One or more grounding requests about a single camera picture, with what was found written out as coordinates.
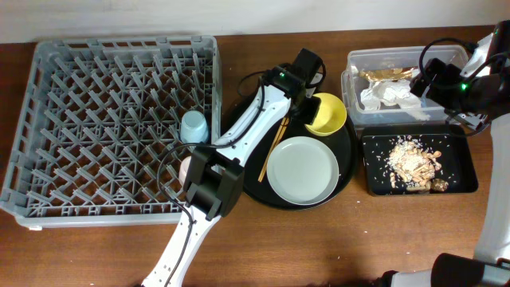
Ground light blue cup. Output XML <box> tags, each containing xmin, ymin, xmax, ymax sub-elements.
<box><xmin>180</xmin><ymin>110</ymin><xmax>209</xmax><ymax>144</ymax></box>

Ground black rectangular tray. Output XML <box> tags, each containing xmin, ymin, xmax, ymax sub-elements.
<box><xmin>360</xmin><ymin>124</ymin><xmax>478</xmax><ymax>196</ymax></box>

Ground grey plate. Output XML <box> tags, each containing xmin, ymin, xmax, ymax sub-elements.
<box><xmin>266</xmin><ymin>136</ymin><xmax>340</xmax><ymax>206</ymax></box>

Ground pink cup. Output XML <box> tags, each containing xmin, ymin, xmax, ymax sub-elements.
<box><xmin>178</xmin><ymin>156</ymin><xmax>191</xmax><ymax>186</ymax></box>

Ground wooden chopstick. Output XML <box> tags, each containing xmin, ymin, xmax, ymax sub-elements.
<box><xmin>257</xmin><ymin>119</ymin><xmax>291</xmax><ymax>183</ymax></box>
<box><xmin>261</xmin><ymin>117</ymin><xmax>288</xmax><ymax>176</ymax></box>

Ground gold snack wrapper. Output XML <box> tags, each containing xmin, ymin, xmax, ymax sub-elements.
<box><xmin>358</xmin><ymin>67</ymin><xmax>419</xmax><ymax>82</ymax></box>

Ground grey dishwasher rack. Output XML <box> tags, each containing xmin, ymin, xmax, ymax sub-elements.
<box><xmin>1</xmin><ymin>36</ymin><xmax>222</xmax><ymax>230</ymax></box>

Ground clear plastic bin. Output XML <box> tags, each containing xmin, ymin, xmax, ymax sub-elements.
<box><xmin>341</xmin><ymin>46</ymin><xmax>447</xmax><ymax>128</ymax></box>

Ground white napkin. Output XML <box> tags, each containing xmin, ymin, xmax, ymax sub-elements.
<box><xmin>360</xmin><ymin>80</ymin><xmax>430</xmax><ymax>120</ymax></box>

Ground food scraps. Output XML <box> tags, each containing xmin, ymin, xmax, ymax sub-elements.
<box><xmin>384</xmin><ymin>136</ymin><xmax>449</xmax><ymax>194</ymax></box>

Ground round black tray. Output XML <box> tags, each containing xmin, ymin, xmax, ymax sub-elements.
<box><xmin>244</xmin><ymin>116</ymin><xmax>358</xmax><ymax>210</ymax></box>

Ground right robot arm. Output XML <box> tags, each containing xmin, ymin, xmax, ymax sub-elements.
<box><xmin>372</xmin><ymin>20</ymin><xmax>509</xmax><ymax>287</ymax></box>

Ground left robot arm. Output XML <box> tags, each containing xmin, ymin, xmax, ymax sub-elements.
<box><xmin>142</xmin><ymin>49</ymin><xmax>326</xmax><ymax>286</ymax></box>

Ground yellow bowl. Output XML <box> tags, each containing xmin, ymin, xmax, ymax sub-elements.
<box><xmin>305</xmin><ymin>92</ymin><xmax>347</xmax><ymax>136</ymax></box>

